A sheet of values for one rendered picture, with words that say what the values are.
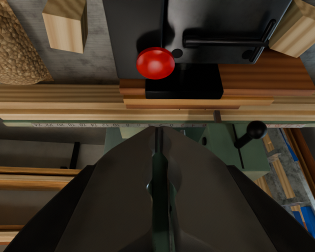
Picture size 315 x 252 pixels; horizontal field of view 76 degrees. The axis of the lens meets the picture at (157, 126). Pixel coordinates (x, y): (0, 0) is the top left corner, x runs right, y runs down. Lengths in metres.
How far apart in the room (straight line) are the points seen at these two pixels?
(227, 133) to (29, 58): 0.29
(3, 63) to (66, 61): 0.08
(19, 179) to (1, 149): 0.85
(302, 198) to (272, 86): 0.97
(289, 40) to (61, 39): 0.26
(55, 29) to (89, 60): 0.09
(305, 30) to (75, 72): 0.32
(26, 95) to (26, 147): 2.64
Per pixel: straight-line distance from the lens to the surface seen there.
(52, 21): 0.26
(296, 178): 1.23
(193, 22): 0.17
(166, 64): 0.16
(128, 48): 0.17
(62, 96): 0.38
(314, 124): 0.48
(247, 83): 0.29
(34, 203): 2.77
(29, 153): 2.98
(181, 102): 0.31
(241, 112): 0.39
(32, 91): 0.41
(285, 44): 0.30
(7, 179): 2.43
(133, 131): 0.72
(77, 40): 0.27
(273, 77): 0.31
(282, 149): 1.25
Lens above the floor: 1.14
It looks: 30 degrees down
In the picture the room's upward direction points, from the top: 179 degrees clockwise
